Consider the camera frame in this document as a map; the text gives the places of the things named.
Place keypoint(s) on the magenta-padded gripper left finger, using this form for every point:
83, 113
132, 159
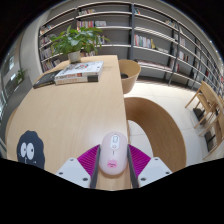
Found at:
75, 171

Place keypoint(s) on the wooden round-back chair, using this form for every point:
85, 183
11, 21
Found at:
160, 133
130, 71

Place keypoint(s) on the group of wooden slat chairs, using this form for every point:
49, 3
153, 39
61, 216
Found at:
208, 105

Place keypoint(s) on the green potted plant white pot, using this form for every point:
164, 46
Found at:
75, 40

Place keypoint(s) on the dark cloud-shaped mouse pad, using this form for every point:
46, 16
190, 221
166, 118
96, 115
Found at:
33, 156

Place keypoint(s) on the grey bookshelf unit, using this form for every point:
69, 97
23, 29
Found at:
150, 30

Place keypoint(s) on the thick white book dark spine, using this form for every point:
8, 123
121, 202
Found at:
76, 80

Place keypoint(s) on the white cover book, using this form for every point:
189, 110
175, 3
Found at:
81, 68

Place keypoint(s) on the small green potted plant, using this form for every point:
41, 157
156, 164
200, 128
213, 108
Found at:
20, 75

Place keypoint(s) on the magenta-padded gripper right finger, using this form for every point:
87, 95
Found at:
151, 170

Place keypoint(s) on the pink computer mouse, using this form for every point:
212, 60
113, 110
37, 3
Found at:
113, 156

